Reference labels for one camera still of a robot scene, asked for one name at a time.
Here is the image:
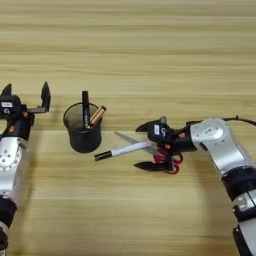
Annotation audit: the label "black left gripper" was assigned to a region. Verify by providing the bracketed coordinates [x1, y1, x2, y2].
[0, 81, 52, 142]

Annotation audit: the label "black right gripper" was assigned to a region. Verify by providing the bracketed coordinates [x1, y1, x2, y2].
[134, 115, 198, 174]

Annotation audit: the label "white marker with black cap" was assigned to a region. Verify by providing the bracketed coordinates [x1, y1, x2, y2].
[94, 139, 156, 162]

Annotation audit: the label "black mesh pen cup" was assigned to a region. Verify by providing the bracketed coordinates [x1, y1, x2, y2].
[63, 102, 103, 154]

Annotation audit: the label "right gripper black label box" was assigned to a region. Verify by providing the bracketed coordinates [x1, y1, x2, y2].
[148, 121, 172, 145]

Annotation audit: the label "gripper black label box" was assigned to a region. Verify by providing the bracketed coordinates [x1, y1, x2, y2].
[148, 121, 172, 145]
[0, 94, 23, 119]

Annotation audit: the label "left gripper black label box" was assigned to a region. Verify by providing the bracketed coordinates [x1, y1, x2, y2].
[0, 94, 23, 119]

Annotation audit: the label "gold metallic pen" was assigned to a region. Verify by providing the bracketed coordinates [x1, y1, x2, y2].
[89, 105, 108, 128]

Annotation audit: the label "black marker pen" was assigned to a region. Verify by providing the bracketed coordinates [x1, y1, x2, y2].
[81, 90, 92, 130]

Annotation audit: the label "red handled scissors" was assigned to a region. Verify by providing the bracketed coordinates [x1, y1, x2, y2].
[114, 131, 184, 175]

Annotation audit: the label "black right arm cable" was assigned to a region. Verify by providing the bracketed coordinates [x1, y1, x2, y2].
[222, 115, 256, 127]

